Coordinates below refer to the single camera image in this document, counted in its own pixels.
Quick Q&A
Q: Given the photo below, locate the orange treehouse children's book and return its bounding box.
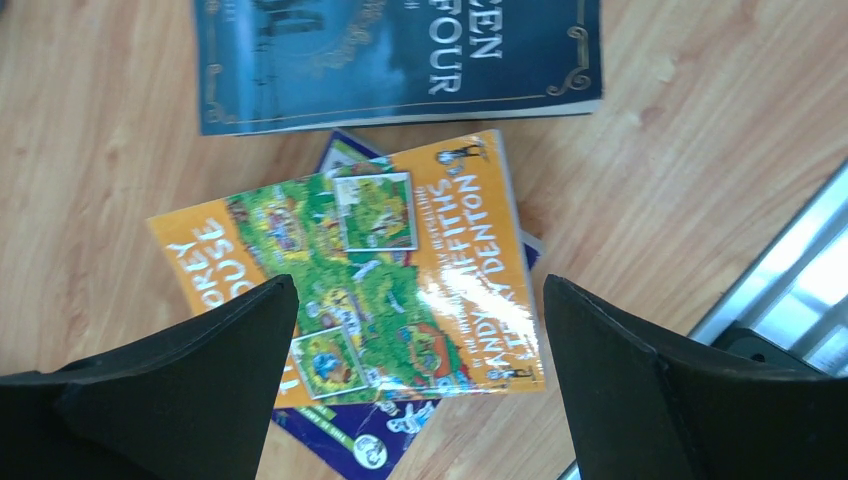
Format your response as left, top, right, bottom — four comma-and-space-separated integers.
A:
148, 129, 546, 408

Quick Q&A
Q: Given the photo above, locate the purple illustrated book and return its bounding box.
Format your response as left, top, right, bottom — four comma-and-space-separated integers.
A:
272, 129, 544, 479

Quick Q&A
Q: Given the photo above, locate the dark blue novel book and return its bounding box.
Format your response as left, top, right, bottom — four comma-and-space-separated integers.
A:
193, 0, 604, 135

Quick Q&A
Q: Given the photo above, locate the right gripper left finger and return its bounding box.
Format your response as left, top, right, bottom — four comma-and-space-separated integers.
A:
1, 275, 299, 479

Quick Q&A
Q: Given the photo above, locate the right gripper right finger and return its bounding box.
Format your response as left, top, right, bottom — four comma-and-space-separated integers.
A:
543, 275, 847, 479

